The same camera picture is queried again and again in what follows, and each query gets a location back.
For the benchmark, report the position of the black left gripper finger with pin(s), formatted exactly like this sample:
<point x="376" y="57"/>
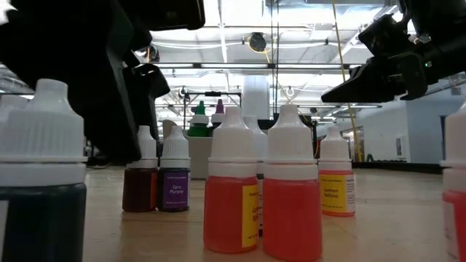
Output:
<point x="109" y="120"/>
<point x="149" y="87"/>

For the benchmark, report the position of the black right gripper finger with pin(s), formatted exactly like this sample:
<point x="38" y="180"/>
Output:
<point x="364" y="99"/>
<point x="371" y="78"/>

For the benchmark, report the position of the green-capped food colouring bottle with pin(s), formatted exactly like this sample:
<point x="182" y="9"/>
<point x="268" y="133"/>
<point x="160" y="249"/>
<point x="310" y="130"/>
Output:
<point x="200" y="108"/>

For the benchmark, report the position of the small teal food colouring bottle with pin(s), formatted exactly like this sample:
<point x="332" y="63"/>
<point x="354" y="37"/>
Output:
<point x="43" y="145"/>

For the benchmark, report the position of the purple-capped food colouring bottle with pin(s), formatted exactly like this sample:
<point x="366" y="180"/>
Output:
<point x="219" y="107"/>

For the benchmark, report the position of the small brown food colouring bottle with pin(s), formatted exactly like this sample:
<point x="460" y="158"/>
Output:
<point x="140" y="189"/>

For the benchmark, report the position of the grey plastic bin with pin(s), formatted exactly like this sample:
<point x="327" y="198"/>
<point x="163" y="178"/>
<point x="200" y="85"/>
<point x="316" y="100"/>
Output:
<point x="199" y="156"/>

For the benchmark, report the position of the small purple food colouring bottle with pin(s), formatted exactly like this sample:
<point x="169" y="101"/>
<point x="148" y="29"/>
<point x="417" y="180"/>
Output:
<point x="174" y="191"/>

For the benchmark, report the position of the small white-capped food colouring bottle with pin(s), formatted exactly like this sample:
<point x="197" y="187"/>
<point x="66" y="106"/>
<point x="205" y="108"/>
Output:
<point x="260" y="145"/>
<point x="12" y="107"/>

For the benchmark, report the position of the lemon yellow dye bottle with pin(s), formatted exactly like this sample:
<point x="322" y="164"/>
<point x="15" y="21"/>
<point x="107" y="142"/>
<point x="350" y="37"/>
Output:
<point x="336" y="193"/>

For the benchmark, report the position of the small orange food colouring bottle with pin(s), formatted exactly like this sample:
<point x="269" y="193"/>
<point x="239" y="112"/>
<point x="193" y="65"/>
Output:
<point x="225" y="211"/>
<point x="457" y="182"/>
<point x="291" y="218"/>

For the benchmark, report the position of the long overhead light bar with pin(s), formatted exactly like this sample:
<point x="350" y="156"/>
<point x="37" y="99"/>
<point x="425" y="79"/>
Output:
<point x="236" y="66"/>

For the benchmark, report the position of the white pillar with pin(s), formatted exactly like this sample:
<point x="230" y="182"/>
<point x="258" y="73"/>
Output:
<point x="256" y="91"/>

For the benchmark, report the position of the black aluminium table frame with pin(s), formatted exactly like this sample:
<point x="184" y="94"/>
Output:
<point x="400" y="166"/>

